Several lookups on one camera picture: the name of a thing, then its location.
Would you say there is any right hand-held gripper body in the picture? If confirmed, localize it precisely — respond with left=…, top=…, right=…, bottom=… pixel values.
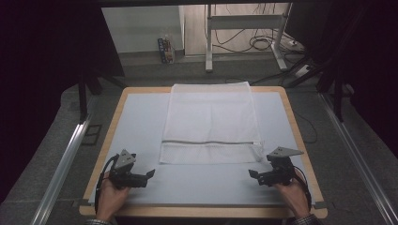
left=266, top=146, right=305, bottom=187

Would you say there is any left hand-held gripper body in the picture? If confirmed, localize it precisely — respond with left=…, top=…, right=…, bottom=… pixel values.
left=107, top=149, right=148, bottom=190

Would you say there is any white mesh laundry bag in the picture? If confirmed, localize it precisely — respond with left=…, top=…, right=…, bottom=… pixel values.
left=159, top=81, right=266, bottom=165

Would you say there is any person's right hand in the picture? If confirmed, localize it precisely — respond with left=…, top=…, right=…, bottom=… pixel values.
left=274, top=177, right=311, bottom=219

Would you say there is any person's left hand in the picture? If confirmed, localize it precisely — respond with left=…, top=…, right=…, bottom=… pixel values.
left=96, top=179, right=131, bottom=221

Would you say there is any wooden framed white board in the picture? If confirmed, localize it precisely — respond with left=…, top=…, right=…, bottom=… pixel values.
left=87, top=91, right=317, bottom=206

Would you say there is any white power strip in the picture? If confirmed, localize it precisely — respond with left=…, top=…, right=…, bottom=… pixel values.
left=294, top=63, right=313, bottom=79

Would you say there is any colourful bottle pack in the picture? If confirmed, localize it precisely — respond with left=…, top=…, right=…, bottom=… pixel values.
left=157, top=34, right=176, bottom=66

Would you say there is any dark curtain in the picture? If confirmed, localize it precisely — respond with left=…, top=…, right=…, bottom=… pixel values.
left=284, top=0, right=398, bottom=158
left=0, top=0, right=127, bottom=204

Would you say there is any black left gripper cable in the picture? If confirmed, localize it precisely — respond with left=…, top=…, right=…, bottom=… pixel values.
left=94, top=154, right=120, bottom=215

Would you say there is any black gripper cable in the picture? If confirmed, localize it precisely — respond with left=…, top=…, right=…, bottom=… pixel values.
left=94, top=154, right=120, bottom=215
left=293, top=165, right=314, bottom=211

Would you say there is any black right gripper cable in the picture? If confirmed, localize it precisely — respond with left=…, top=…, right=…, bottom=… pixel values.
left=293, top=165, right=314, bottom=211

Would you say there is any black floor socket frame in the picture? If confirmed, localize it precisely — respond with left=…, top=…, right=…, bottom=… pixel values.
left=81, top=124, right=103, bottom=146

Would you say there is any thin black floor cable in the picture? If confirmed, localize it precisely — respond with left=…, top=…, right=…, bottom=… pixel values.
left=294, top=110, right=319, bottom=145

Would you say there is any aluminium rail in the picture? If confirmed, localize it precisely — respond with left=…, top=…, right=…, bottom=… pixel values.
left=29, top=114, right=92, bottom=225
left=318, top=93, right=398, bottom=225

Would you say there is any tangle of floor cables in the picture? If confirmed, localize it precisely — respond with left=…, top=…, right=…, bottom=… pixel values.
left=212, top=3, right=297, bottom=54

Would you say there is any white metal desk frame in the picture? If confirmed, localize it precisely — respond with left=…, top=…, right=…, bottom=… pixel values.
left=205, top=3, right=291, bottom=73

